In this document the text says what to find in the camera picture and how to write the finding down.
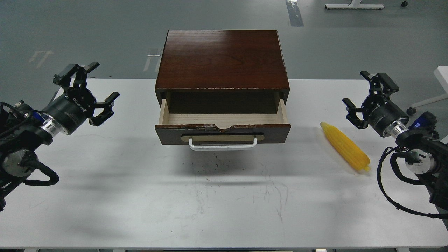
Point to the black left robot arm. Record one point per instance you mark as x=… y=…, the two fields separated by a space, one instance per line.
x=24 y=129

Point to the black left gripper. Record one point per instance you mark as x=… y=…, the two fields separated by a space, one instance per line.
x=73 y=107

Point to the dark wooden drawer cabinet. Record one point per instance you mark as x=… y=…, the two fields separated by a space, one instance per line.
x=202 y=60

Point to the wooden drawer with white handle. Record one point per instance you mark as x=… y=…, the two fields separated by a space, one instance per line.
x=220 y=131

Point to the yellow corn cob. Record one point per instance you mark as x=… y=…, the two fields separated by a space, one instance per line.
x=353 y=155

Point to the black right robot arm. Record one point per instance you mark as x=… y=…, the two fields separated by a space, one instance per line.
x=419 y=158

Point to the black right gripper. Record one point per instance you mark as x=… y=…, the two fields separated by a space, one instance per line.
x=378 y=110

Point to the white chair base with caster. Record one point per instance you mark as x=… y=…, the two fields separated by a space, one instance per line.
x=433 y=93

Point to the white stand base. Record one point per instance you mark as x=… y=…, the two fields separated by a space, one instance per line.
x=354 y=4

